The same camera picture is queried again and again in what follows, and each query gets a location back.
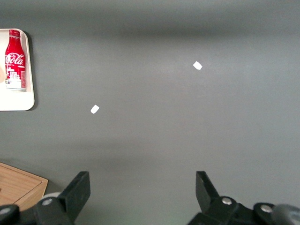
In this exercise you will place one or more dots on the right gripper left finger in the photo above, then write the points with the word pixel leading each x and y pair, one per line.
pixel 75 194

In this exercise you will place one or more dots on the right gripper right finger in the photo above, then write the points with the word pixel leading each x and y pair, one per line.
pixel 211 199

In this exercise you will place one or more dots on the beige plastic tray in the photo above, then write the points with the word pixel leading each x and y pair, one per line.
pixel 29 98

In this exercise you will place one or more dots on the wooden drawer cabinet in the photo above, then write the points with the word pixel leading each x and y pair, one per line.
pixel 18 182

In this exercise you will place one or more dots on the small white tape piece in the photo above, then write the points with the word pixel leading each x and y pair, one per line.
pixel 197 65
pixel 95 109

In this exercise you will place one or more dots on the red cola bottle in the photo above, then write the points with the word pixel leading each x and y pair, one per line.
pixel 15 61

